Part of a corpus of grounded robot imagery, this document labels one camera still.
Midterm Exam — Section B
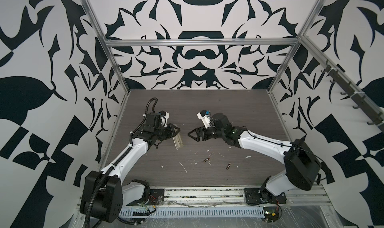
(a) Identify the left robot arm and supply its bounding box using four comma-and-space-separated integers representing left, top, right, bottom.
80, 97, 180, 228

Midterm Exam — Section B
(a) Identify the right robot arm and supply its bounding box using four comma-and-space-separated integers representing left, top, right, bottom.
193, 110, 322, 206

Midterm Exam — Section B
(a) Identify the small circuit board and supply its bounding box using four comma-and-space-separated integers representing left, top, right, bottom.
262, 206, 283, 224

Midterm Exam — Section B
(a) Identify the wall hook rail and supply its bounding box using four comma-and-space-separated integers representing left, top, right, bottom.
320, 59, 384, 127

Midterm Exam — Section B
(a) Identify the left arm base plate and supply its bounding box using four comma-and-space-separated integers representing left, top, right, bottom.
129, 189, 165, 205

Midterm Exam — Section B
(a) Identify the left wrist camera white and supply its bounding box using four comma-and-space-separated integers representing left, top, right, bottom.
158, 111, 170, 127

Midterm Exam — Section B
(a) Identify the white slotted cable duct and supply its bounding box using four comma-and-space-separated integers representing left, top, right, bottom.
119, 207, 265, 219

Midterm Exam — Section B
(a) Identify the white remote control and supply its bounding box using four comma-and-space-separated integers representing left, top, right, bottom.
173, 132, 183, 150

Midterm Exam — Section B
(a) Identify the aluminium front rail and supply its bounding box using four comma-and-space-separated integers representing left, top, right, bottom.
76, 185, 332, 209

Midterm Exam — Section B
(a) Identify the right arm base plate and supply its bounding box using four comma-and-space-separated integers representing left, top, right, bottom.
244, 188, 287, 206

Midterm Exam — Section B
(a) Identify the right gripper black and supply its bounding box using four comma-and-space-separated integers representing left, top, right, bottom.
188, 125, 227, 142

